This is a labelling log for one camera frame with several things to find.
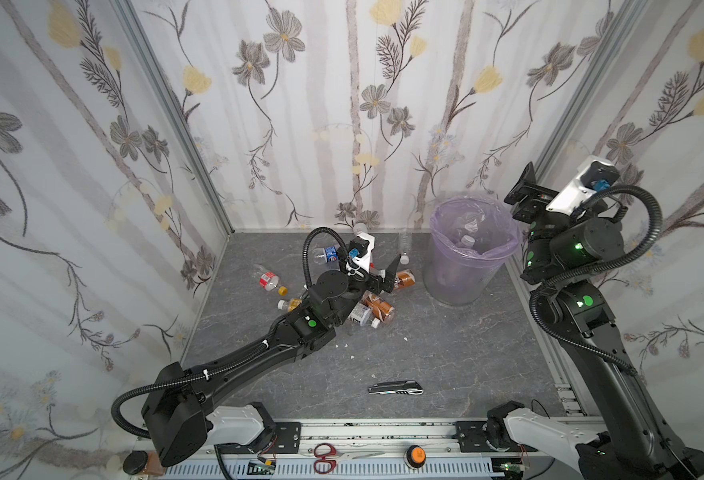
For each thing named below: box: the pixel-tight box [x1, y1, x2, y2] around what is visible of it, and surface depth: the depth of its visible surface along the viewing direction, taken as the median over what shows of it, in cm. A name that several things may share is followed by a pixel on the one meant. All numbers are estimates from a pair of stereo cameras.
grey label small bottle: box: [348, 302, 381, 329], surface depth 93 cm
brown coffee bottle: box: [362, 290, 394, 322], surface depth 95 cm
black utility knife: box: [368, 380, 424, 395], surface depth 84 cm
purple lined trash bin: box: [422, 194, 520, 306], surface depth 95 cm
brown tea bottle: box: [394, 269, 416, 290], surface depth 103 cm
